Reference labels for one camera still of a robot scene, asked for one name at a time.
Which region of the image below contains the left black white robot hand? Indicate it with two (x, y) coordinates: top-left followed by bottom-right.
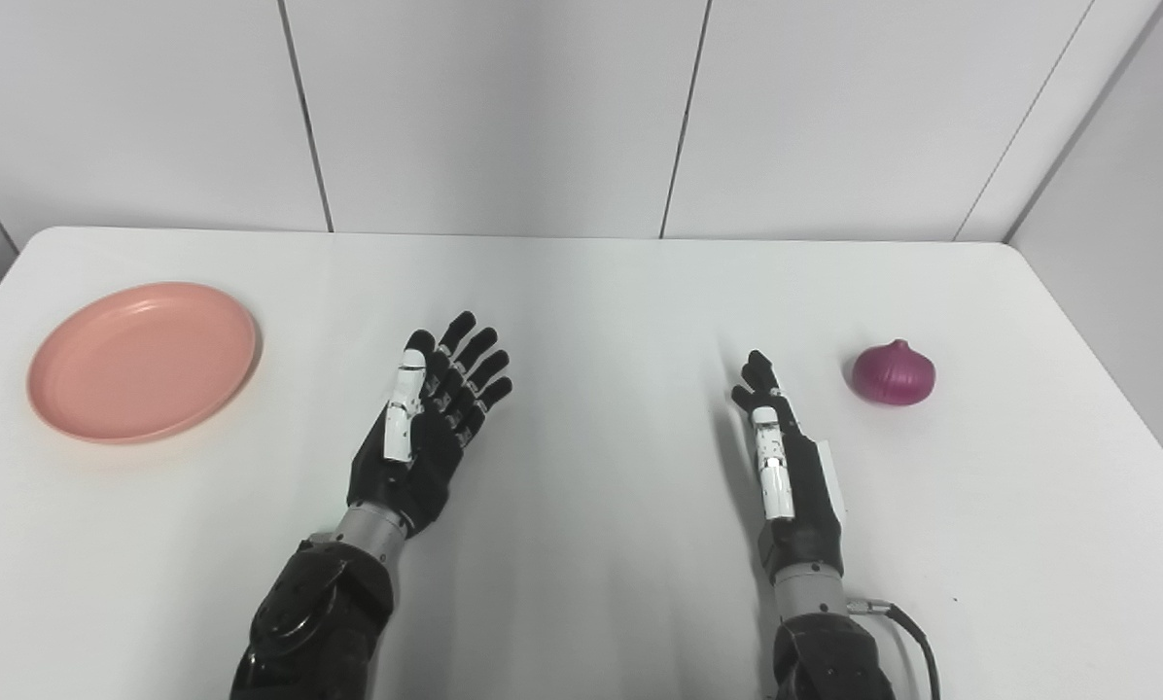
(347, 311), (513, 539)

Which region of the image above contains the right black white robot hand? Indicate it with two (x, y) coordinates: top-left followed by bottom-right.
(731, 350), (848, 585)

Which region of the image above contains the purple onion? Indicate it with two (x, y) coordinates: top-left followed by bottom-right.
(852, 338), (935, 406)

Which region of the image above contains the pink round plate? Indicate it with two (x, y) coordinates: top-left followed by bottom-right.
(27, 282), (260, 445)

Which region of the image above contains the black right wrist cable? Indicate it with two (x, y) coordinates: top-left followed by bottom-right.
(847, 599), (941, 700)

